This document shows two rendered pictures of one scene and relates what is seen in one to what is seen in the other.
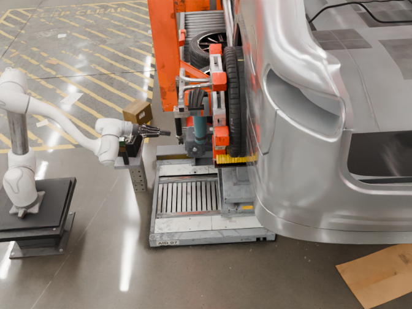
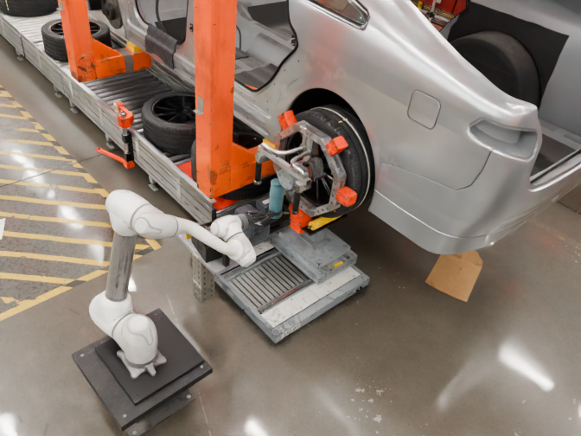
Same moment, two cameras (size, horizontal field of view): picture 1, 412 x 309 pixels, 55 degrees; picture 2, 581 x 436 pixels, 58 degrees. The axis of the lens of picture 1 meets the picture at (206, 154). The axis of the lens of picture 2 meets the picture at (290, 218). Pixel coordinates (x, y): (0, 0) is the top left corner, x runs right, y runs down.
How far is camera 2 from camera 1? 187 cm
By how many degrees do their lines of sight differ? 35
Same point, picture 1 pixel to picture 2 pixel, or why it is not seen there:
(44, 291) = not seen: outside the picture
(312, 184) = (508, 196)
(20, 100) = (172, 221)
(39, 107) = (184, 224)
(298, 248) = (389, 282)
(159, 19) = (220, 96)
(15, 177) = (146, 325)
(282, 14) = (473, 80)
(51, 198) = (163, 340)
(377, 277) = (453, 276)
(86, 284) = (249, 410)
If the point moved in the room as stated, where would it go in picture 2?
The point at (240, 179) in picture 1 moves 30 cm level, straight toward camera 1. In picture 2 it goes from (316, 242) to (345, 269)
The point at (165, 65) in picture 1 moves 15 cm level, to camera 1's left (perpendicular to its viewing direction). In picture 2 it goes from (219, 145) to (198, 152)
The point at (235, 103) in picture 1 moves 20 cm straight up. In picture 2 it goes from (356, 162) to (363, 130)
